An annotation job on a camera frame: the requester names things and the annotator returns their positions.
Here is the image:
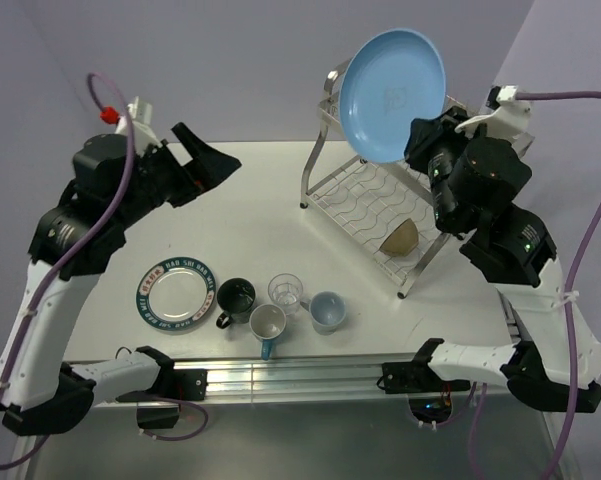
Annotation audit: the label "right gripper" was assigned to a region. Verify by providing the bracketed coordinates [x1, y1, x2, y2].
[402, 104, 489, 232]

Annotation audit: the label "black mug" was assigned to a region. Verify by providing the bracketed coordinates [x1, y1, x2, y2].
[216, 278, 256, 329]

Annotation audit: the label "teal mug white inside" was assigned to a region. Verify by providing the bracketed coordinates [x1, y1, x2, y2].
[249, 304, 287, 361]

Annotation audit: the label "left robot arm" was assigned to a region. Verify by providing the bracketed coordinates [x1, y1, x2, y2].
[0, 123, 240, 437]

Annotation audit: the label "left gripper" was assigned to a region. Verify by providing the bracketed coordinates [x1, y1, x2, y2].
[112, 122, 240, 229]

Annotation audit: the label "clear plastic glass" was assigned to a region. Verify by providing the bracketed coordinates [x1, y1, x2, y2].
[268, 273, 304, 315]

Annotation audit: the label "stainless steel dish rack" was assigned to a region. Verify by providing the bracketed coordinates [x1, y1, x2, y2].
[298, 57, 536, 300]

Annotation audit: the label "white plate green rim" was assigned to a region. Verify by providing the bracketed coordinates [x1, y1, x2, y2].
[135, 256, 217, 332]

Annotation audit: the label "aluminium mounting rail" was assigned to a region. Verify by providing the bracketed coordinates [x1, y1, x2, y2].
[27, 349, 536, 412]

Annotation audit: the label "grey blue plastic cup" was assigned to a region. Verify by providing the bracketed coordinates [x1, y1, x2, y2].
[308, 291, 347, 335]

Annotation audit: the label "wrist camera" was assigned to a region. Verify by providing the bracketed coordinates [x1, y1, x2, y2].
[100, 97, 160, 153]
[454, 85, 531, 142]

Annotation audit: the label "blue plastic plate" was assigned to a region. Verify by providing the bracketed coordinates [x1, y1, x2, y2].
[338, 28, 447, 164]

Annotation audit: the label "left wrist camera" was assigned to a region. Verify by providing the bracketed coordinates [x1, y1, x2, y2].
[100, 97, 160, 153]

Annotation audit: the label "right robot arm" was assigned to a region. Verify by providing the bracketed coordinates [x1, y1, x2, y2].
[404, 107, 601, 413]

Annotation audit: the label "black bowl tan outside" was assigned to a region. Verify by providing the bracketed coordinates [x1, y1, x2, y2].
[379, 218, 419, 257]

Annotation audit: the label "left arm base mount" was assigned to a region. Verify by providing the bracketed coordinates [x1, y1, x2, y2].
[115, 369, 209, 433]

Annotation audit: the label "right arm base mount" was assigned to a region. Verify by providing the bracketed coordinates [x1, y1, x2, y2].
[376, 361, 477, 431]

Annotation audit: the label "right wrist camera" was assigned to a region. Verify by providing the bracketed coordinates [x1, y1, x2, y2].
[454, 85, 531, 142]

